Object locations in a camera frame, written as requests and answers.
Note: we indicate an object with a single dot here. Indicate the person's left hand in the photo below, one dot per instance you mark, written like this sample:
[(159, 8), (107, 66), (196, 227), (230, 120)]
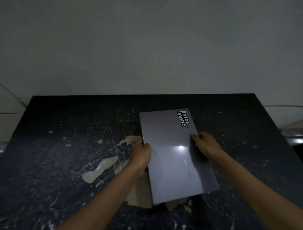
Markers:
[(139, 157)]

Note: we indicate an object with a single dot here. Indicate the person's right hand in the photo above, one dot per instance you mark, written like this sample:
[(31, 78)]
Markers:
[(208, 147)]

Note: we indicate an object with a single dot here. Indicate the person's left thumb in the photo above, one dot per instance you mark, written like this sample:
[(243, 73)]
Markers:
[(147, 148)]

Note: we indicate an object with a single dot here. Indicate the person's right thumb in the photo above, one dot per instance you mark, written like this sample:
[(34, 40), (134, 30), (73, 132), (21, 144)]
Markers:
[(194, 137)]

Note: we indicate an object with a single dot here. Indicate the grey laptop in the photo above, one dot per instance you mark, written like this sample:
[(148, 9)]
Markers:
[(172, 156)]

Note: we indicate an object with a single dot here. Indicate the person's left forearm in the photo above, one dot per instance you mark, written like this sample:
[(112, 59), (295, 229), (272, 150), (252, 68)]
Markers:
[(106, 201)]

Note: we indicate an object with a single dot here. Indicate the person's right forearm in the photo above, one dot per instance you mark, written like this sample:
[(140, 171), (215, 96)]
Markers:
[(255, 192)]

